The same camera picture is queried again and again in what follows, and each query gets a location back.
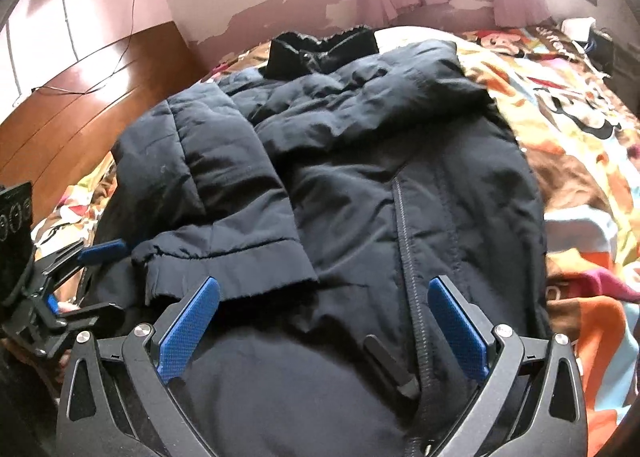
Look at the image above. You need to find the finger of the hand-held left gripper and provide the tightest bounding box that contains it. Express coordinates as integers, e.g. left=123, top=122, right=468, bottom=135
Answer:
left=22, top=293, right=126, bottom=359
left=32, top=239, right=127, bottom=289

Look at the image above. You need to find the white pillow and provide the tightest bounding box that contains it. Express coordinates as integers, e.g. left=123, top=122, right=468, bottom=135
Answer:
left=562, top=18, right=597, bottom=41

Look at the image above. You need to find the wooden headboard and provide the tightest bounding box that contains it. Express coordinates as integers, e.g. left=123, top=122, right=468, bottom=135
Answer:
left=0, top=19, right=202, bottom=238

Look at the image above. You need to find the colourful printed blanket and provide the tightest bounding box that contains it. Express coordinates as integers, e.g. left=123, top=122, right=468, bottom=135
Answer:
left=30, top=24, right=640, bottom=457

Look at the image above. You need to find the thin black cable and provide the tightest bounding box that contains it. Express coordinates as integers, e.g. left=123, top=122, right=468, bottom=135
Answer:
left=32, top=0, right=139, bottom=96

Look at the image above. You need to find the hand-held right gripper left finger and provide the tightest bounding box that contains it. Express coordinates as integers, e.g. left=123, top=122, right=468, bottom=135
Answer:
left=56, top=276, right=221, bottom=457

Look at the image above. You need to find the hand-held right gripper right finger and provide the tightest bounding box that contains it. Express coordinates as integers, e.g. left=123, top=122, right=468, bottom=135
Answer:
left=427, top=275, right=589, bottom=457

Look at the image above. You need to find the black padded jacket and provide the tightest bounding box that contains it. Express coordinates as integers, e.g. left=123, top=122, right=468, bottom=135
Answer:
left=80, top=27, right=552, bottom=457

